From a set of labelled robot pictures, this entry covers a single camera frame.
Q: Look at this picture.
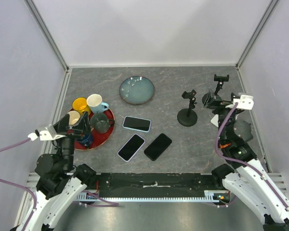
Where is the black phone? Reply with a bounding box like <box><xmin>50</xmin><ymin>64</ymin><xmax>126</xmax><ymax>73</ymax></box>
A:
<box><xmin>144</xmin><ymin>133</ymin><xmax>172</xmax><ymax>161</ymax></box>

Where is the lilac case phone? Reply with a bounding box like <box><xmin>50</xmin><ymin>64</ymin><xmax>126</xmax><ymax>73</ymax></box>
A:
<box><xmin>118</xmin><ymin>134</ymin><xmax>145</xmax><ymax>162</ymax></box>

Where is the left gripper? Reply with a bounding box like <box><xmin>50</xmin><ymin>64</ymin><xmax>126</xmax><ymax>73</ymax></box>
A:
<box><xmin>54</xmin><ymin>110</ymin><xmax>92</xmax><ymax>170</ymax></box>

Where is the red round tray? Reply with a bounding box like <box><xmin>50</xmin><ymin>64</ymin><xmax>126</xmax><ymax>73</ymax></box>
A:
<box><xmin>75</xmin><ymin>109</ymin><xmax>115</xmax><ymax>151</ymax></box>

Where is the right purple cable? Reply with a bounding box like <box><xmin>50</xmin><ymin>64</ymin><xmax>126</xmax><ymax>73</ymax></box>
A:
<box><xmin>206</xmin><ymin>103</ymin><xmax>289</xmax><ymax>223</ymax></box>

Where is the white folding phone stand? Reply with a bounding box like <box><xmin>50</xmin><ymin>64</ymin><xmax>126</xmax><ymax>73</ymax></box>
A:
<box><xmin>210</xmin><ymin>114</ymin><xmax>219</xmax><ymax>128</ymax></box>

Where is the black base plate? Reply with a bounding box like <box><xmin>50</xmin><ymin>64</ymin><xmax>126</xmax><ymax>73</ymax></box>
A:
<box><xmin>87</xmin><ymin>173</ymin><xmax>219</xmax><ymax>198</ymax></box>

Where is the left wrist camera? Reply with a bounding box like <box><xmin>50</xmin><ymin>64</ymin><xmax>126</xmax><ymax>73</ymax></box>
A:
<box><xmin>37</xmin><ymin>124</ymin><xmax>65</xmax><ymax>141</ymax></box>

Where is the dark blue mug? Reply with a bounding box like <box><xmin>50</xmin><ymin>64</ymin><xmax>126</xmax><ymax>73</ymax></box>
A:
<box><xmin>76</xmin><ymin>134</ymin><xmax>94</xmax><ymax>149</ymax></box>

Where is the light blue phone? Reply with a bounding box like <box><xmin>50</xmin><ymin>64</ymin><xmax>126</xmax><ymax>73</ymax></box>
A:
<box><xmin>122</xmin><ymin>116</ymin><xmax>152</xmax><ymax>132</ymax></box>

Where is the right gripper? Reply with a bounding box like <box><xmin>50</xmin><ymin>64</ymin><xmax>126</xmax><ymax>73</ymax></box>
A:
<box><xmin>203</xmin><ymin>89</ymin><xmax>242</xmax><ymax>142</ymax></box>

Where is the white light-blue mug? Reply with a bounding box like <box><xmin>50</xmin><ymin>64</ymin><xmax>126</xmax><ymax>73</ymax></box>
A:
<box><xmin>87</xmin><ymin>94</ymin><xmax>109</xmax><ymax>114</ymax></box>

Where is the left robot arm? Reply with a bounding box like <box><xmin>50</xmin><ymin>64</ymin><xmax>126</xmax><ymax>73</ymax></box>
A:
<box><xmin>13</xmin><ymin>112</ymin><xmax>96</xmax><ymax>231</ymax></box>

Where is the yellow mug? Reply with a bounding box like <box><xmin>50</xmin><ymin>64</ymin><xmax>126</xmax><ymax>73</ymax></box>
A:
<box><xmin>72</xmin><ymin>97</ymin><xmax>91</xmax><ymax>115</ymax></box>

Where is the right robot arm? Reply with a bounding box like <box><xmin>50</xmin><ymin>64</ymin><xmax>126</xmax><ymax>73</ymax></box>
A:
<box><xmin>202</xmin><ymin>90</ymin><xmax>289</xmax><ymax>231</ymax></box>

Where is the cream cup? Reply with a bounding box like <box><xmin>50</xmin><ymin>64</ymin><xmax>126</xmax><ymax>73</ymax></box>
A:
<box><xmin>67</xmin><ymin>111</ymin><xmax>80</xmax><ymax>125</ymax></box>

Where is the grey mug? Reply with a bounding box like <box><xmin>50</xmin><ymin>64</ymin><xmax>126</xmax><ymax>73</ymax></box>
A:
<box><xmin>90</xmin><ymin>113</ymin><xmax>111</xmax><ymax>134</ymax></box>

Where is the blue ceramic plate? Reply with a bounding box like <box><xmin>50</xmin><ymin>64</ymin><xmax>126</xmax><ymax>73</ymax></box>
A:
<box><xmin>119</xmin><ymin>76</ymin><xmax>155</xmax><ymax>105</ymax></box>

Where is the black phone stand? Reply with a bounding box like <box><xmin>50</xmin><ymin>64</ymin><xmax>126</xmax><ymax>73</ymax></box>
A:
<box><xmin>202</xmin><ymin>74</ymin><xmax>230</xmax><ymax>103</ymax></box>
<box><xmin>177</xmin><ymin>90</ymin><xmax>197</xmax><ymax>127</ymax></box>

